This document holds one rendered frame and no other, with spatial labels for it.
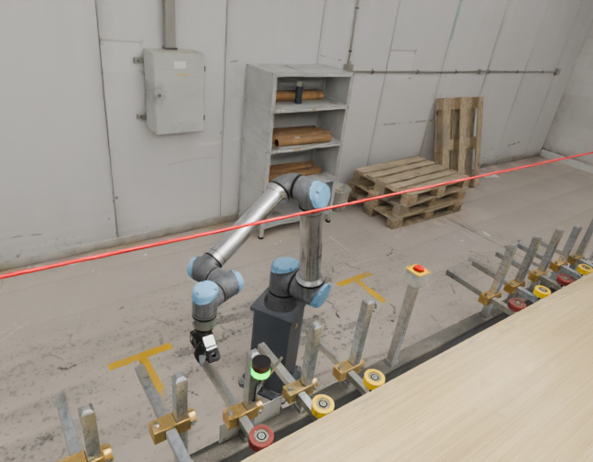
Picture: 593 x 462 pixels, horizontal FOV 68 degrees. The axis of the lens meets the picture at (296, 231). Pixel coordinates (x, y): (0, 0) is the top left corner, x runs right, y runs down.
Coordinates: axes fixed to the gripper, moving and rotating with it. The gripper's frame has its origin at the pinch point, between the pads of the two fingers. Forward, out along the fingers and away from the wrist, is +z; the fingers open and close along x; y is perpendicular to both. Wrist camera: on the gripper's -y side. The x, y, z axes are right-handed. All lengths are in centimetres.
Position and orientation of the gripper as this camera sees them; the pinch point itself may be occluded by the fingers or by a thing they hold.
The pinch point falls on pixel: (205, 366)
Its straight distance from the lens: 183.5
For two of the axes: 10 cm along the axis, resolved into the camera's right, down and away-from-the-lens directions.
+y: -5.6, -4.6, 6.9
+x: -8.2, 1.9, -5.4
